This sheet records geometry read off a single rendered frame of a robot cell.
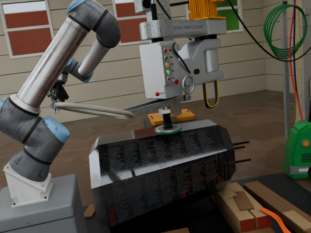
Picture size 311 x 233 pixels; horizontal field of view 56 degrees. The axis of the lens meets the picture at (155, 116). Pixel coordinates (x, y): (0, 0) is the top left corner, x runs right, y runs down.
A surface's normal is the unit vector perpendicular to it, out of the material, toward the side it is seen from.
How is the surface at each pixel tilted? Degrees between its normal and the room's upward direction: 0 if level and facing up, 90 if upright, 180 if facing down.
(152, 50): 90
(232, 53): 90
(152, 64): 90
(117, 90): 90
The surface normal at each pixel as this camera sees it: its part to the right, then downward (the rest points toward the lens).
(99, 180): -0.67, -0.31
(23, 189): 0.22, 0.16
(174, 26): 0.73, 0.04
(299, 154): -0.14, 0.21
